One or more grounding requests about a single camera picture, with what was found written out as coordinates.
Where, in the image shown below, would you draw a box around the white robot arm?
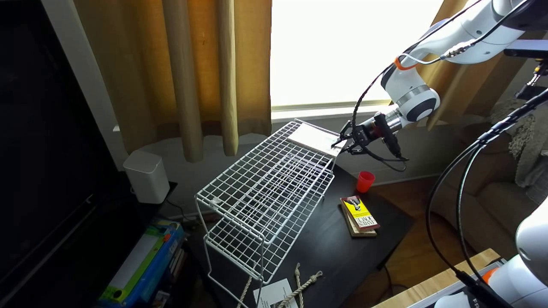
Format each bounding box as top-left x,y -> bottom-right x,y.
334,0 -> 548,159

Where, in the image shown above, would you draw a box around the tan curtain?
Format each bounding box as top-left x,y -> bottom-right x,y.
74,0 -> 273,162

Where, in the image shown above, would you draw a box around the brown book underneath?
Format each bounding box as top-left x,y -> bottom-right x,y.
339,203 -> 380,237

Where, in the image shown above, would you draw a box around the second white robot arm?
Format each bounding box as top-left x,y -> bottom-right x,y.
434,198 -> 548,308

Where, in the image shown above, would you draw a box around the cream braided rope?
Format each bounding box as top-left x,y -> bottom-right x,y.
271,261 -> 326,308

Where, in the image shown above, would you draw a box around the red plastic cup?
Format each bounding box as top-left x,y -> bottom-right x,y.
357,171 -> 375,193

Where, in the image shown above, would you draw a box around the black cables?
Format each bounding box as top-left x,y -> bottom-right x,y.
425,87 -> 548,308

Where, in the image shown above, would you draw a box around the white wire two-tier shelf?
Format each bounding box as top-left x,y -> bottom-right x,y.
194,117 -> 345,308

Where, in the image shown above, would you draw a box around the stack of colourful boxes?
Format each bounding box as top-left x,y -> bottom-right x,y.
100,220 -> 184,308

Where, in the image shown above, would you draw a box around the black side table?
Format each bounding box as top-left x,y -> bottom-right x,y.
190,167 -> 413,308

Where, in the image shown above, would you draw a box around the black television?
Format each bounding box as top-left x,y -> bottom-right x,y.
0,0 -> 139,308

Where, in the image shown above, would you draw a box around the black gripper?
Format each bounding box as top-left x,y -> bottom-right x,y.
331,112 -> 401,155

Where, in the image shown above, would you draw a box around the white card with picture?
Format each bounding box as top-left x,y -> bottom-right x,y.
254,278 -> 298,308

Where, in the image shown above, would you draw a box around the thin white book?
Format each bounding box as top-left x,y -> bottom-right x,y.
290,123 -> 341,157

